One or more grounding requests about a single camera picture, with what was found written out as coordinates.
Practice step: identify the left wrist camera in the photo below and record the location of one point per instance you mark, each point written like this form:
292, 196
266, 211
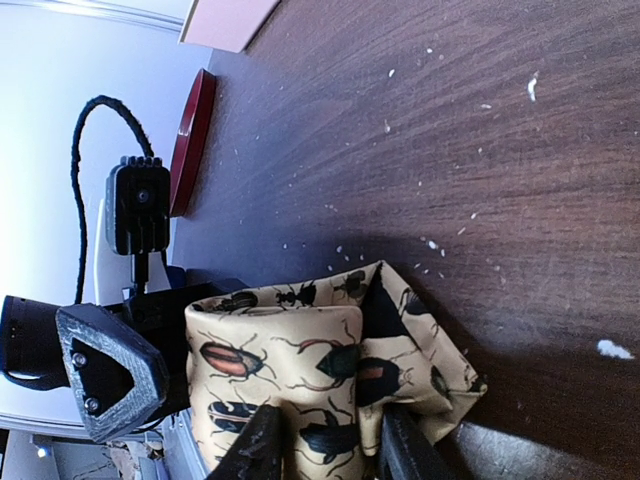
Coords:
137, 206

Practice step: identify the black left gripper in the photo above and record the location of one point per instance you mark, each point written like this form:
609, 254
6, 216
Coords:
124, 363

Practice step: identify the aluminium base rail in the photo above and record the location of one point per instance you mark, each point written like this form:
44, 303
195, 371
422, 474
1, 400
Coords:
168, 451

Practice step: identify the red round plate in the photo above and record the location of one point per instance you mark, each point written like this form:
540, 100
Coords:
190, 141

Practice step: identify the left aluminium corner post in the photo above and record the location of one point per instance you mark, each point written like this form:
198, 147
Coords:
115, 12

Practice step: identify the leopard print tie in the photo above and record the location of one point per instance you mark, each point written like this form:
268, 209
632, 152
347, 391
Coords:
330, 353

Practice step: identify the pink divided organizer box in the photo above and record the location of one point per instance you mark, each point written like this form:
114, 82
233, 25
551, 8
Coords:
227, 25

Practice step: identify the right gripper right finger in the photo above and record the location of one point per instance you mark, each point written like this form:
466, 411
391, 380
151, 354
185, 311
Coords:
405, 452

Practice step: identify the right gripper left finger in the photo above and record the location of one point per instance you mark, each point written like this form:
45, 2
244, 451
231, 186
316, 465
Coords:
256, 453

